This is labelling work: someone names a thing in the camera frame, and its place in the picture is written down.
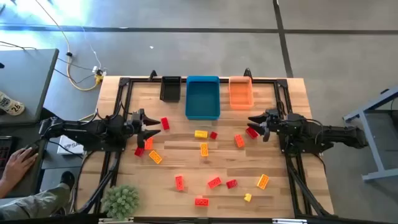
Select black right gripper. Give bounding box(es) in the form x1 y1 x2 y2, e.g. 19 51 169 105
247 108 282 142

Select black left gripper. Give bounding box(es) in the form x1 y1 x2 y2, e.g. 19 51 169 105
126 108 162 149

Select orange-red toy brick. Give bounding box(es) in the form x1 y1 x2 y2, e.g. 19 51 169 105
194 195 210 207
207 176 223 190
174 175 185 192

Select person's forearm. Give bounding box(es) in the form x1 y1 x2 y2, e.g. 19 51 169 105
0 177 13 200

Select orange translucent bin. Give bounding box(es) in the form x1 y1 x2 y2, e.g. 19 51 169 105
228 76 254 110

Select black mesh basket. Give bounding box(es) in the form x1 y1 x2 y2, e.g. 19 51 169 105
159 76 182 103

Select blue plastic bin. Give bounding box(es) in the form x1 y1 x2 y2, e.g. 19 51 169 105
185 75 221 121

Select yellow white power plugs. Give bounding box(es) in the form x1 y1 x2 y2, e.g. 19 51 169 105
91 65 108 85

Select green artificial plant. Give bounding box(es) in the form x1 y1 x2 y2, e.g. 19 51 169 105
100 184 141 220

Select white printed box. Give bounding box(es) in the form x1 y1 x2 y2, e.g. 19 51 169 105
57 134 85 156

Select person's shoe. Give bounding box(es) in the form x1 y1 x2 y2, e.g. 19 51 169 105
59 170 76 190

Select black side desk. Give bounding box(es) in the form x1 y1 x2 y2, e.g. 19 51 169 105
0 123 50 200

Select grey desk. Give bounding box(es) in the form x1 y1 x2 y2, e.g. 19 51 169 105
0 48 60 127

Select person's leg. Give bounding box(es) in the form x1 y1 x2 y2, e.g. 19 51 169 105
0 182 72 222

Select person's hand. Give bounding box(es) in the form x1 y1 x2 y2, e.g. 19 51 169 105
1 147 40 181

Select black keyboard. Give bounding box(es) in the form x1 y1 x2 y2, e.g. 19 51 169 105
0 136 15 175

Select black floor cable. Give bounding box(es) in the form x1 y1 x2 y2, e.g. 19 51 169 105
0 39 37 51
53 57 97 85

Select white floor cable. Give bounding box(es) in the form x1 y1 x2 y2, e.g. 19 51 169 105
81 26 103 70

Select silver metal bracket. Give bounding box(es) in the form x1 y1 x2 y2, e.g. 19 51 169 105
98 217 134 223
272 218 308 224

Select yellow floor cable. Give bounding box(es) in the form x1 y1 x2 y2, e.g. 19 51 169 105
33 0 105 92

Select grey-blue metal table frame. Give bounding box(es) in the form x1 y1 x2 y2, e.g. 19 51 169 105
343 85 398 182

